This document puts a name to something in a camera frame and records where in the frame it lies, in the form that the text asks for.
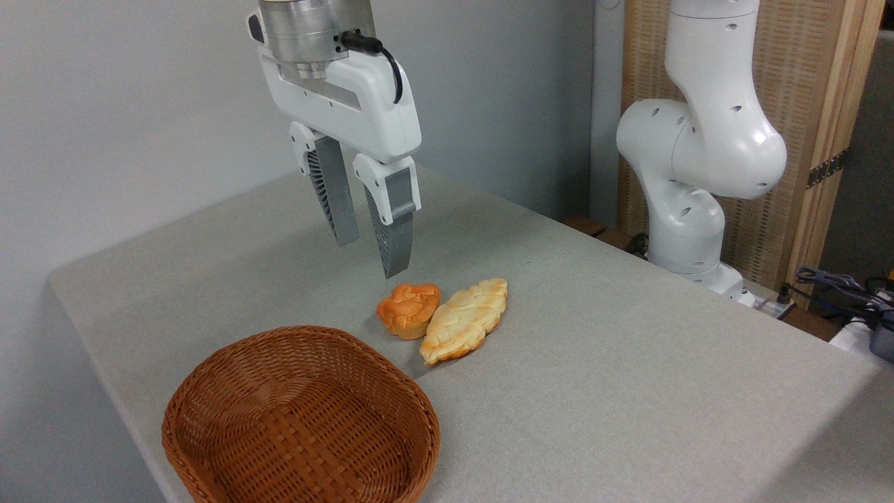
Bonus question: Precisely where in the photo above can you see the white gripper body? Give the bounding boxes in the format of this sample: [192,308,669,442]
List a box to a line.
[247,13,423,166]

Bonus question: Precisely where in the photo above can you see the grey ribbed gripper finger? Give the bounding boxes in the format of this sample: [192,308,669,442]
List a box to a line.
[289,120,361,247]
[352,153,423,279]

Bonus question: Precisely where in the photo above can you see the long pale twisted bread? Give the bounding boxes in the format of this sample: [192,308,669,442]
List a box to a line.
[418,277,509,366]

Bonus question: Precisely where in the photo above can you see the orange muffin shaped bread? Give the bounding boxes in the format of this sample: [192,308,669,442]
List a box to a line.
[375,282,442,341]

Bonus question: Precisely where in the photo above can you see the brown woven wicker basket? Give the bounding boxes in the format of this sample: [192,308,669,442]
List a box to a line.
[161,325,441,503]

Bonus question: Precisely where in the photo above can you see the brown wooden floor block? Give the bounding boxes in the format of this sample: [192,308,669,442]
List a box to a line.
[562,214,635,250]

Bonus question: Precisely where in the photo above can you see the white power strip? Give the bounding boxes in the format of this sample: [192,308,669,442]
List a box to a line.
[749,282,798,320]

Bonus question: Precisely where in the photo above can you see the dark metal screen hinge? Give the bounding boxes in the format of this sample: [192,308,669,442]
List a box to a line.
[806,150,850,190]

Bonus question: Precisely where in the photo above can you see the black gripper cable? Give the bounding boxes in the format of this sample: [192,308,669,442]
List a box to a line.
[339,30,405,105]

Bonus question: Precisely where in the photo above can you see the tangled dark cable bundle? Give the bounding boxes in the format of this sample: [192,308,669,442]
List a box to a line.
[794,266,894,330]

